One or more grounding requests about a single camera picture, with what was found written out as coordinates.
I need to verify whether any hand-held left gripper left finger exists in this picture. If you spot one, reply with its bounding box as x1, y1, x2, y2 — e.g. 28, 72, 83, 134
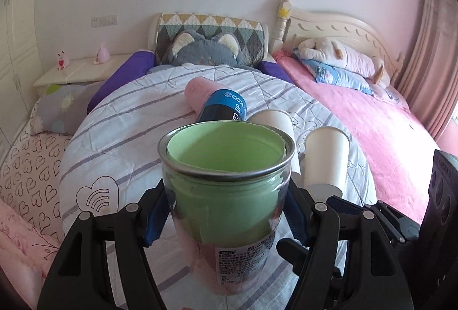
37, 185, 170, 310

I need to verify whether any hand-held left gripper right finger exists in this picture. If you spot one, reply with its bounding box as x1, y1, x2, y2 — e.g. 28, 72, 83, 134
283, 179, 416, 310

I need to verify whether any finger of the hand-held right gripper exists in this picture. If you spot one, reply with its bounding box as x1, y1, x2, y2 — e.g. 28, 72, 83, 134
326, 196, 420, 244
277, 238, 345, 293

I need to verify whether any white paper cup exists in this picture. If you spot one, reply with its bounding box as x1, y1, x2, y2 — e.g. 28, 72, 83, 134
303, 127, 350, 198
249, 109, 302, 179

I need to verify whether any clear cup with green lining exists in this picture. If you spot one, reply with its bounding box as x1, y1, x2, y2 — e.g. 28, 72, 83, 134
158, 121, 297, 298

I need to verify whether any blue and black cup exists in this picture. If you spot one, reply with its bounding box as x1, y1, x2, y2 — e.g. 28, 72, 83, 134
195, 89, 247, 125

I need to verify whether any pink cup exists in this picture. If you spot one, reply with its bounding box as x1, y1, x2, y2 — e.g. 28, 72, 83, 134
184, 77, 220, 114

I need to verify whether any pink bed sheet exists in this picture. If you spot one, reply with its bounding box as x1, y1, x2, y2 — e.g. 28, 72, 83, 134
274, 50, 441, 225

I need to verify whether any striped white quilt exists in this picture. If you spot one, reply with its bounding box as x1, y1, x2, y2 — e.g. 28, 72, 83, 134
59, 64, 378, 310

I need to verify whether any pink pillow with blue print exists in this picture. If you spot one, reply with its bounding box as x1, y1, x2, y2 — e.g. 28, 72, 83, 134
372, 85, 409, 107

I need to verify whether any blue printed pillow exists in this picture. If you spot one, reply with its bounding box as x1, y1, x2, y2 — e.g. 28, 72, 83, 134
299, 59, 375, 96

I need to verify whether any heart print bed sheet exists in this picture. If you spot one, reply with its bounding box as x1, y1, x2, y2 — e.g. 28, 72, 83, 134
0, 99, 73, 242

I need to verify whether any pink floral blanket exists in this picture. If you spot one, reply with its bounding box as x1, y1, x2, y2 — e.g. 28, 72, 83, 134
0, 201, 62, 310

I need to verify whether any purple bolster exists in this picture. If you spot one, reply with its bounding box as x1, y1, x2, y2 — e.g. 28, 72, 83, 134
258, 60, 295, 86
86, 50, 156, 115

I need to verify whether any white plush dog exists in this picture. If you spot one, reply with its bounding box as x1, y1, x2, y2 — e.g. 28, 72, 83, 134
297, 37, 391, 89

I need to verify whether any grey flower print pillow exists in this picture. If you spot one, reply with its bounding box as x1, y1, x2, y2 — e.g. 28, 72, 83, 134
30, 83, 105, 136

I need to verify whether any pink curtain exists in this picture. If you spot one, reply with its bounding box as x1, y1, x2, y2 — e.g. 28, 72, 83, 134
396, 0, 458, 143

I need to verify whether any white nightstand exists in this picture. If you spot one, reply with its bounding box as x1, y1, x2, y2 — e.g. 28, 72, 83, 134
34, 54, 135, 96

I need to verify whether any cream carved bed headboard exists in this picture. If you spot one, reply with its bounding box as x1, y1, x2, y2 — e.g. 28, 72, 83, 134
270, 0, 406, 86

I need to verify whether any pink figurine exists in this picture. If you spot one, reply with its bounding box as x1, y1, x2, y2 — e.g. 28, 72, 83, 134
94, 43, 110, 65

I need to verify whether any grey cat plush pillow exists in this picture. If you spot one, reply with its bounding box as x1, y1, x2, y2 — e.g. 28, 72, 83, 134
148, 30, 262, 75

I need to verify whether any white wardrobe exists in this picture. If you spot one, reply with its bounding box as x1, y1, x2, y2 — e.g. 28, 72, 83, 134
0, 0, 41, 156

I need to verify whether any patterned triangle cushion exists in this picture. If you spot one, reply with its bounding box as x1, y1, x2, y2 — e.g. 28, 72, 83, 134
157, 13, 270, 66

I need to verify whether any wall socket panel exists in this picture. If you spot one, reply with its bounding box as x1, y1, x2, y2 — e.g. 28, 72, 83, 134
91, 14, 118, 27

